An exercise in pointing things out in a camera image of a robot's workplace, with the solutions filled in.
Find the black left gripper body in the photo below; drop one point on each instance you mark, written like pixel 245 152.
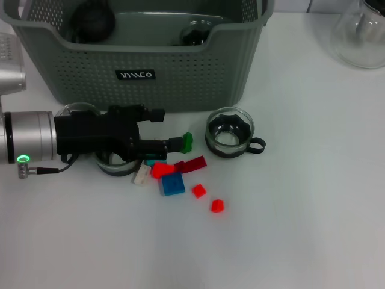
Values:
pixel 90 134

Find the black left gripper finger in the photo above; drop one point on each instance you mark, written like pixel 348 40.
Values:
pixel 153 147
pixel 158 115

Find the glass teacup black base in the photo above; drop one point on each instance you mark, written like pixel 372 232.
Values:
pixel 115 170
pixel 76 106
pixel 228 137
pixel 195 33

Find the red sloped toy block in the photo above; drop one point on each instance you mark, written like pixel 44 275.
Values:
pixel 161 170

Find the green sloped toy block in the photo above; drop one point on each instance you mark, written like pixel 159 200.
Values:
pixel 187 143

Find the grey-green perforated storage bin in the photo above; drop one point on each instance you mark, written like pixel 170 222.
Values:
pixel 180 75

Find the small red toy block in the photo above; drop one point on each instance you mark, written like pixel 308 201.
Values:
pixel 217 206
pixel 199 191

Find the teal toy brick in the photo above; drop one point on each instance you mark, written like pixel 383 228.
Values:
pixel 150 162

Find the white long toy brick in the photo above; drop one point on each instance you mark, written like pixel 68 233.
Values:
pixel 141 177

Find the blue square toy brick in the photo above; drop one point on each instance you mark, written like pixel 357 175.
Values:
pixel 173 184

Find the dark red flat brick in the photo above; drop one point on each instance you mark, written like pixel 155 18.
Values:
pixel 194 164

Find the black round teapot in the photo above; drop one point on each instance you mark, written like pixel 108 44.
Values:
pixel 93 21

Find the clear glass carafe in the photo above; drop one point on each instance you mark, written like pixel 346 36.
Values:
pixel 352 42

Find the black carafe lid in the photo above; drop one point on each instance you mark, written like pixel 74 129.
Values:
pixel 376 6

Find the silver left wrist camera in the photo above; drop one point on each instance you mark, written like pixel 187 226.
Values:
pixel 10 69

